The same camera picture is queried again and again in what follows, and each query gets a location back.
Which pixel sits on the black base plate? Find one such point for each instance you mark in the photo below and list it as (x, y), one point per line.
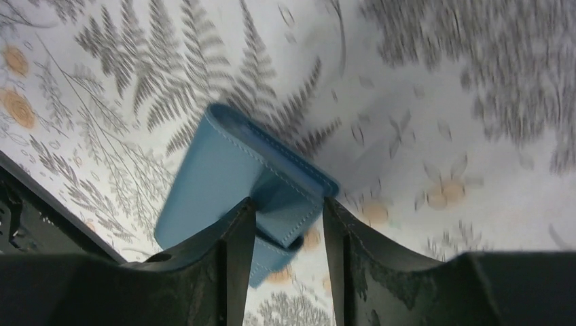
(33, 221)

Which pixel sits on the blue card holder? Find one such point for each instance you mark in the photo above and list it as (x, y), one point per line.
(231, 158)

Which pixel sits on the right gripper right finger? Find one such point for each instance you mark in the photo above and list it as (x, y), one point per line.
(376, 281)

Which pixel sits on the floral table mat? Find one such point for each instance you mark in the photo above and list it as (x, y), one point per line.
(449, 126)

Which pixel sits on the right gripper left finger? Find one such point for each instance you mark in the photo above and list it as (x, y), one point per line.
(201, 281)

